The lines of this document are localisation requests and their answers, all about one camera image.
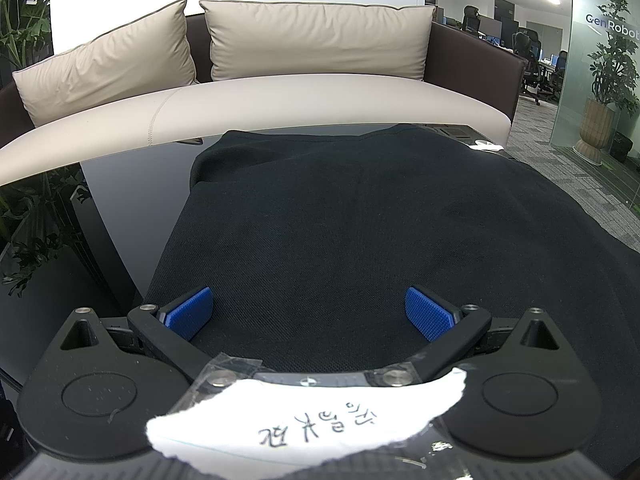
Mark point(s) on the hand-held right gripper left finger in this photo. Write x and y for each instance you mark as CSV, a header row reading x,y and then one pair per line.
x,y
190,314

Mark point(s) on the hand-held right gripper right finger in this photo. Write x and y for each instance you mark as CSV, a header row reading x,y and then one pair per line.
x,y
429,314

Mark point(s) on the dark navy garment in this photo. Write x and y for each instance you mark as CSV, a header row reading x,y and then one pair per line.
x,y
350,220

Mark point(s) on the small white object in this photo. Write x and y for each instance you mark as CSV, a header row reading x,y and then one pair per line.
x,y
487,146

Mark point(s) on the beige and brown sofa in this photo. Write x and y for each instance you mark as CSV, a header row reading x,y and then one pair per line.
x,y
300,102

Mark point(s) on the black waste bin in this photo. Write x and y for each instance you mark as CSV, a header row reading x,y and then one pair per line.
x,y
622,147

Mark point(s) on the beige sofa cushion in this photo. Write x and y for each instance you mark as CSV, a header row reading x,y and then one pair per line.
x,y
320,40
110,60

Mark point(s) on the black office chair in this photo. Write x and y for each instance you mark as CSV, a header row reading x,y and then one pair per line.
x,y
530,65
471,19

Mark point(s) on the potted plant in wicker pot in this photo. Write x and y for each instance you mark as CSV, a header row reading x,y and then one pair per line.
x,y
607,70

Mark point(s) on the green leafy plant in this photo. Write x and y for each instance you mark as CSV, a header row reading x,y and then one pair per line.
x,y
22,35

